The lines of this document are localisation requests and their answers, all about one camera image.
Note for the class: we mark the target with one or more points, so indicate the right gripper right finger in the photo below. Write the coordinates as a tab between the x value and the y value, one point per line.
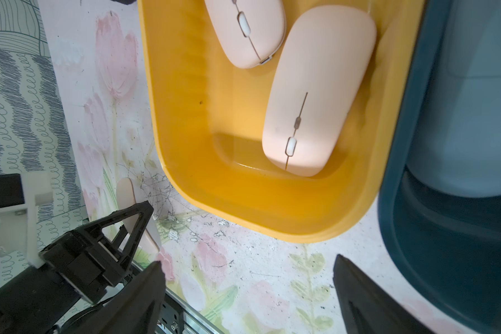
365	307

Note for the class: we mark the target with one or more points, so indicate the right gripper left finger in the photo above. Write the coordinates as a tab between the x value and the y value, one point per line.
116	316

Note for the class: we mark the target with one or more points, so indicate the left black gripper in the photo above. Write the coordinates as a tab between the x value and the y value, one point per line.
91	262

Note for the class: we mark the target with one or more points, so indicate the blue mouse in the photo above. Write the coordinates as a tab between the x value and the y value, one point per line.
457	146

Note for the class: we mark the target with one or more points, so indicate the teal storage box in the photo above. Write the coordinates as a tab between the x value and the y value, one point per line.
447	247

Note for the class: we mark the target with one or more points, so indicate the floral pink table mat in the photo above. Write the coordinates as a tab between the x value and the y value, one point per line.
239	279

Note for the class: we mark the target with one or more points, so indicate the aluminium mounting rail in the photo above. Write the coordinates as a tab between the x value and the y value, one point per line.
165	312

